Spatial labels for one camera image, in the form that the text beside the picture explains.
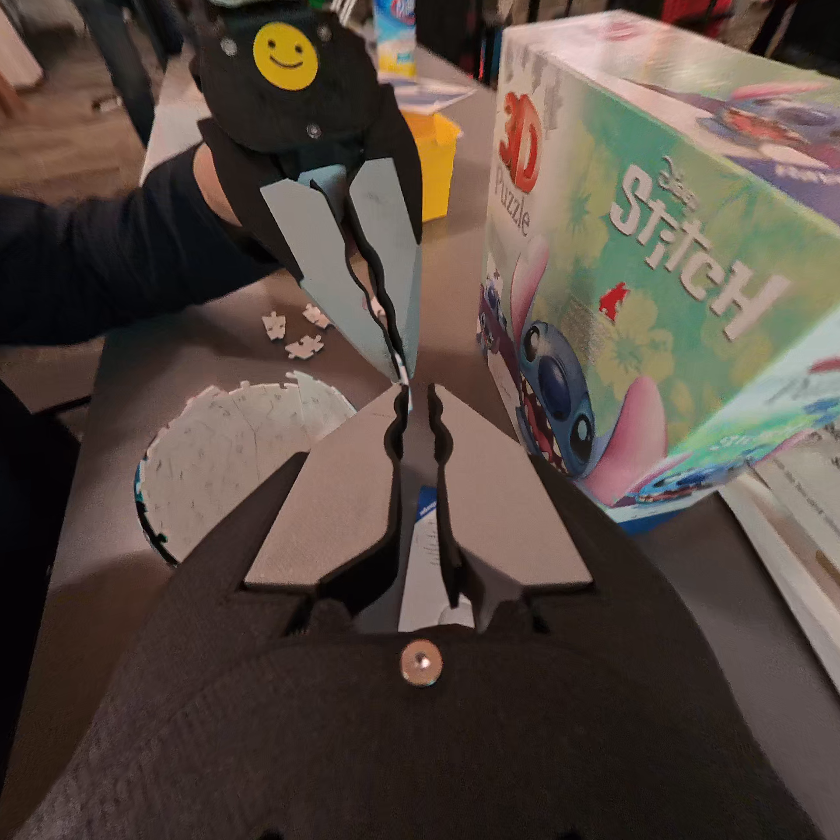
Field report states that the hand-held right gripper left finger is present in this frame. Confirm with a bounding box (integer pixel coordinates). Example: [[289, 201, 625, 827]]
[[244, 386, 409, 614]]

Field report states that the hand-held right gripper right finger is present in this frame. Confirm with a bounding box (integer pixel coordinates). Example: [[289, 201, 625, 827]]
[[428, 385, 593, 631]]

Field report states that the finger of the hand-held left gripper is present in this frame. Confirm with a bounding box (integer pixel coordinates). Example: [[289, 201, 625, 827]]
[[348, 157, 425, 383], [260, 176, 403, 385]]

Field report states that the white printed leaflet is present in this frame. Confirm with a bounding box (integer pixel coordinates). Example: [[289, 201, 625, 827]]
[[396, 484, 475, 635]]

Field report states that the blue and white puzzle ball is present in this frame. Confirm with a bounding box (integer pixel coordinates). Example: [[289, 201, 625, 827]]
[[134, 370, 359, 569]]

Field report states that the person's left forearm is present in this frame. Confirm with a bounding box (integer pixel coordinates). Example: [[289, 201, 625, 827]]
[[0, 140, 291, 347]]

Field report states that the green cartoon puzzle box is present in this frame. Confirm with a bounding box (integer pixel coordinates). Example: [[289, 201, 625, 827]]
[[475, 9, 840, 534]]

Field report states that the person's left hand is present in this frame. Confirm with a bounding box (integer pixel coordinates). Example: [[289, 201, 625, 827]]
[[195, 147, 248, 228]]

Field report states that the yellow plastic tray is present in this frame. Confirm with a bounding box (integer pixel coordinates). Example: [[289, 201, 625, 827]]
[[399, 108, 464, 224]]

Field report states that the white wipes canister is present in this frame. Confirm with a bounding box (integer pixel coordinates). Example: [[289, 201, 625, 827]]
[[372, 0, 421, 80]]

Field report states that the blue and white paper sheet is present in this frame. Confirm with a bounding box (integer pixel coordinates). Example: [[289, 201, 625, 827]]
[[392, 75, 478, 114]]

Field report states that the white instruction board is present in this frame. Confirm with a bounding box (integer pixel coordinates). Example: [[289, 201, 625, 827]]
[[718, 420, 840, 698]]

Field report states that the person's dark clothing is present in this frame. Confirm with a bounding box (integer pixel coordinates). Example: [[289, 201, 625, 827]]
[[0, 379, 84, 783]]

